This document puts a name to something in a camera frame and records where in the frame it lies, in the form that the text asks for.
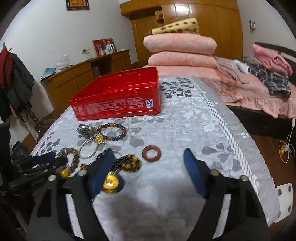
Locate brown wooden bead bracelet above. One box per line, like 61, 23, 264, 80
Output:
56, 148, 80, 178

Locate silver bangle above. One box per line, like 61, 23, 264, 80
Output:
78, 138, 99, 159

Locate dark bead necklace yellow pendant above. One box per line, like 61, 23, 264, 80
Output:
80, 151, 142, 197

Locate multicolour bead bracelet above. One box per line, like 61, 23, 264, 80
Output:
96, 122, 129, 142

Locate brown wooden ring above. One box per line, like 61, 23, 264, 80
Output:
141, 145, 162, 163

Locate silver metal watch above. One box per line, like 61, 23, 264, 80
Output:
76, 124, 97, 140

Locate wooden coat rack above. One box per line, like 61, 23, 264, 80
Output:
2, 42, 50, 142

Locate dark jacket on rack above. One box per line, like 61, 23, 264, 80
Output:
0, 52, 35, 122

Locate grey floral bedspread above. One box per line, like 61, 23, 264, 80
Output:
32, 77, 279, 240

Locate wooden sideboard cabinet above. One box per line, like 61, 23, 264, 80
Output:
41, 50, 132, 111

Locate white plastic bag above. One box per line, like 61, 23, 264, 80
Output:
55, 54, 70, 73

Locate red jacket on rack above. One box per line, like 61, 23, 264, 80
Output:
0, 46, 13, 89

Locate red tin box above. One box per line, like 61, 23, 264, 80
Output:
69, 67, 161, 121

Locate plaid folded shirt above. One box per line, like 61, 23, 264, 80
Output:
248, 63, 292, 99

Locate red photo frames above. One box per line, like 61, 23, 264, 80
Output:
92, 38, 115, 56

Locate blue white kettle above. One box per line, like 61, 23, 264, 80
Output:
105, 43, 114, 54

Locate pink folded clothes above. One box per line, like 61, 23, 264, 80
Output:
251, 44, 293, 77

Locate dark wooden headboard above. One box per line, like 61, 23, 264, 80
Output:
255, 42, 296, 85

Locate lower pink folded quilt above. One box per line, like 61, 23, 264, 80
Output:
147, 51, 216, 68

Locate pink folded quilt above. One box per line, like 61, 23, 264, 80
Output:
143, 33, 217, 55
147, 51, 216, 68

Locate upper pink folded quilt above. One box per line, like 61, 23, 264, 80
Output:
143, 33, 217, 55

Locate wooden wardrobe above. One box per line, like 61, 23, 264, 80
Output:
120, 0, 243, 67

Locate yellow brown spotted blanket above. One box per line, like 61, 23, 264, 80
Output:
147, 18, 200, 35

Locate white charger cable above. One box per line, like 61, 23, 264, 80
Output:
278, 117, 296, 164

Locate framed red wall picture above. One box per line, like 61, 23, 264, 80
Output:
66, 0, 90, 11

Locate wall light switch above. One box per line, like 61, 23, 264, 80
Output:
249, 20, 256, 31

